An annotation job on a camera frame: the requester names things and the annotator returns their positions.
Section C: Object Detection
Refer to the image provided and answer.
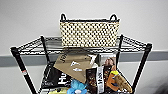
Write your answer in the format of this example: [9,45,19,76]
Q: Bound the pale woven basket dark spots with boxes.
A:
[59,12,121,49]

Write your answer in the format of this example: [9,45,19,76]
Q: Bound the box with colourful picture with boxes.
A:
[99,53,118,81]

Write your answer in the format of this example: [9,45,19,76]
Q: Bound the tall black white box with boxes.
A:
[85,65,105,94]

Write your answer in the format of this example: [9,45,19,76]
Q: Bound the orange toy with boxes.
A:
[110,68,120,80]

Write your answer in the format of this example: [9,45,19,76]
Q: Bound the blue plush toy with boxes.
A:
[67,79,88,94]

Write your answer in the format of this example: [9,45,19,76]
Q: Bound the yellow green toy bowls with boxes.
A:
[48,87,70,94]

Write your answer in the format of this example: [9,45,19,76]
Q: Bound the brown plush toy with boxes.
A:
[106,71,134,94]

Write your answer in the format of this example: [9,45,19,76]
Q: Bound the black wire shelf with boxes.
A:
[9,33,154,94]

